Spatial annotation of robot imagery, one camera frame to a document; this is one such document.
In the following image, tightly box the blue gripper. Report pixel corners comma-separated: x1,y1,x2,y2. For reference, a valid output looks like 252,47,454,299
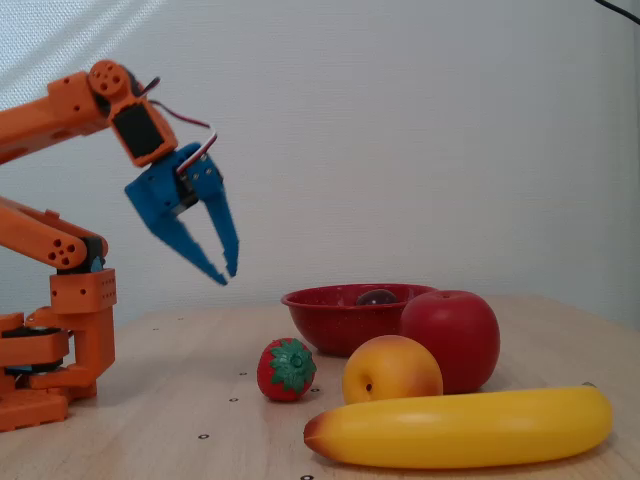
123,142,241,287

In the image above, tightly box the dark purple toy plum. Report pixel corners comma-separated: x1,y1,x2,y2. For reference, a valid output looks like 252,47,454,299
355,288,400,307

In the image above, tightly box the red speckled bowl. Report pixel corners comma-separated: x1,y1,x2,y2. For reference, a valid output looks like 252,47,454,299
280,283,441,358

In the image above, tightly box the red toy strawberry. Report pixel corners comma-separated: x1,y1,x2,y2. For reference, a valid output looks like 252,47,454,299
257,337,318,403

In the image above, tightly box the orange toy peach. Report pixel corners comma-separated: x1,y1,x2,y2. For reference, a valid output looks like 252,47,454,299
342,334,445,405

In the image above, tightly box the red toy apple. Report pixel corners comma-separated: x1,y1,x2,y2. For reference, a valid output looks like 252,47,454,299
398,289,502,395

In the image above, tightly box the yellow toy banana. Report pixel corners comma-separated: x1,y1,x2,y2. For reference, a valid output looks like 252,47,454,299
303,382,615,470

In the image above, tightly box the gripper servo wire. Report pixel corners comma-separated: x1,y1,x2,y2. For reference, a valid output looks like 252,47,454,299
142,76,220,174

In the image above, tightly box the black hanging cable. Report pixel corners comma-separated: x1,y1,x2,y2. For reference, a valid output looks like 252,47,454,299
593,0,640,25

